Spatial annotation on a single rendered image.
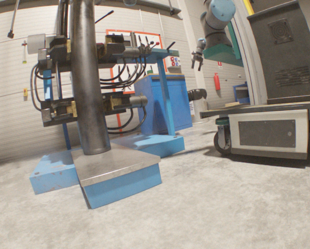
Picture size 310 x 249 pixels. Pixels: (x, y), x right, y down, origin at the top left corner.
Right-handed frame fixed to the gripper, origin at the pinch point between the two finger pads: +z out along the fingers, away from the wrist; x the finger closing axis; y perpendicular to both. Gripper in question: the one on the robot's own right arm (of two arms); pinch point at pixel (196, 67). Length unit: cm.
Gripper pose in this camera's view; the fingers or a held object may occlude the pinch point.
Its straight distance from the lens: 179.1
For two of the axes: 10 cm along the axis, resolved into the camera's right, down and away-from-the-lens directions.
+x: 7.3, -0.6, 6.8
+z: -2.0, 9.3, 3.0
